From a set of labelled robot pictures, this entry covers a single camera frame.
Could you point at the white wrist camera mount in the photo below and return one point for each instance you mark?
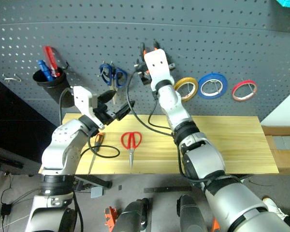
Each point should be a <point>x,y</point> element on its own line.
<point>83,101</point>
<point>158,66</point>

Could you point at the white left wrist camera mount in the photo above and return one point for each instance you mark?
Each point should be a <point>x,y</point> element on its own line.
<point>83,101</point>

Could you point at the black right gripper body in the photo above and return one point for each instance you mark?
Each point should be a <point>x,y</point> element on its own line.
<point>142,70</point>

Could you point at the red tape roll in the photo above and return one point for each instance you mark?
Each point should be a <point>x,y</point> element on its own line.
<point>240,84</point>

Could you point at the white board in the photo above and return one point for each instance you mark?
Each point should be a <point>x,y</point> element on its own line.
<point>285,113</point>

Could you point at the metal pegboard hook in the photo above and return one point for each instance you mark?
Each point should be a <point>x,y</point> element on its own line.
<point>13,77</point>

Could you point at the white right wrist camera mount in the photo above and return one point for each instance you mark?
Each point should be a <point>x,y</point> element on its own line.
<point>158,66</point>

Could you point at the orange black device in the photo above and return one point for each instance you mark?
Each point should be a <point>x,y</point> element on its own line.
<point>110,216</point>

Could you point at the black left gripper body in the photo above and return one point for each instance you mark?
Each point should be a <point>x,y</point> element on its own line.
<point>104,114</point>

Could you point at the black table leg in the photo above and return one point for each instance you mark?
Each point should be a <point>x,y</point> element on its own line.
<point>96,181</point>

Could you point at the white shoe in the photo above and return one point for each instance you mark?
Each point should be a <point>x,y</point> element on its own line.
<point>274,205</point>

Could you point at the yellow tape roll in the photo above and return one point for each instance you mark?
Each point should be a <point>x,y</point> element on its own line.
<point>192,82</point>

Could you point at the brown cardboard box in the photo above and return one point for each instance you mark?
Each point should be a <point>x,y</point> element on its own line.
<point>286,162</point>

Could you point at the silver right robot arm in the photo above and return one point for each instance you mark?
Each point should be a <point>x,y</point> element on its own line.
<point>200,154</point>

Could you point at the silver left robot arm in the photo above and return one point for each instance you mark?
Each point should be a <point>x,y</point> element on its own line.
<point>62,145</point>

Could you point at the black flat strip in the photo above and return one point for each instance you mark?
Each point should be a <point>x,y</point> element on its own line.
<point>168,189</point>

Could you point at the grey square pad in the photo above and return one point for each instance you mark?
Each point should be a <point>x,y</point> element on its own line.
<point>97,192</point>

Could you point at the black power adapter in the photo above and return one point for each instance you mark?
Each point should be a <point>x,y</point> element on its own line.
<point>5,209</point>

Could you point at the teal object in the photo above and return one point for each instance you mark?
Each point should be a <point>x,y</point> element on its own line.
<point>288,3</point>

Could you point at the blue tape roll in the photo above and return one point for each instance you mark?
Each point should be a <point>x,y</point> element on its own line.
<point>222,81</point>

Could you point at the grey perforated pegboard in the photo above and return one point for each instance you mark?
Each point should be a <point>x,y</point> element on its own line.
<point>207,43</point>

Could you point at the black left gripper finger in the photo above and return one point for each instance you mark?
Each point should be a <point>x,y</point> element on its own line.
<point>124,110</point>
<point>106,97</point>

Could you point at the black cup holder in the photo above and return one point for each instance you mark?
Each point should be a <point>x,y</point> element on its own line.
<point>54,87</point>

